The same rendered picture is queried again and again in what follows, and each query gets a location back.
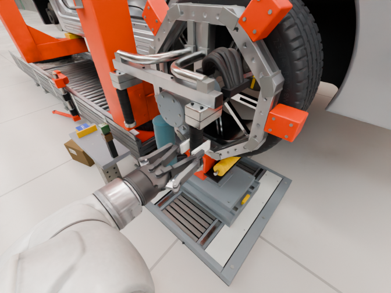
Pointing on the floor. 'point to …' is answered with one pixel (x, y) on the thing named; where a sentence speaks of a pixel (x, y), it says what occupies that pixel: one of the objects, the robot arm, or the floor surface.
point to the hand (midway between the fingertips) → (195, 146)
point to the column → (107, 174)
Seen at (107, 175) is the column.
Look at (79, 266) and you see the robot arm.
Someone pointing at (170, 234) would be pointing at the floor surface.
